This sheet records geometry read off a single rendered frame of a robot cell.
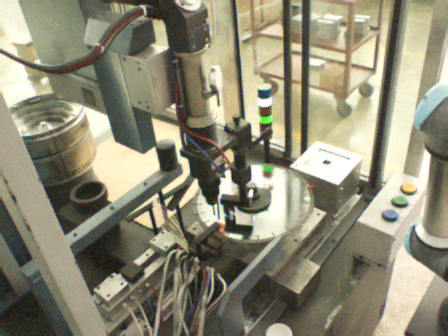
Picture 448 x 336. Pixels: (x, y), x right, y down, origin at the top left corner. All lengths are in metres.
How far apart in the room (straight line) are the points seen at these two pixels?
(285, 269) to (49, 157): 0.85
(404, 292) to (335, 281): 1.01
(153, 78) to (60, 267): 0.48
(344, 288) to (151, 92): 0.79
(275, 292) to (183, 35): 0.76
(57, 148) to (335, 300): 0.99
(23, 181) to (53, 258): 0.11
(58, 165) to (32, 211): 1.09
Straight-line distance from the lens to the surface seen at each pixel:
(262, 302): 1.29
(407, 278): 2.40
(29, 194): 0.51
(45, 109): 1.77
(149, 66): 0.91
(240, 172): 1.12
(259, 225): 1.22
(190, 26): 0.88
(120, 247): 1.42
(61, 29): 1.25
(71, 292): 0.61
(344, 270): 1.39
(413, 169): 1.54
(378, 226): 1.32
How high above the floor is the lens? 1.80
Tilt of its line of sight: 37 degrees down
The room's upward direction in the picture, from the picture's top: 6 degrees counter-clockwise
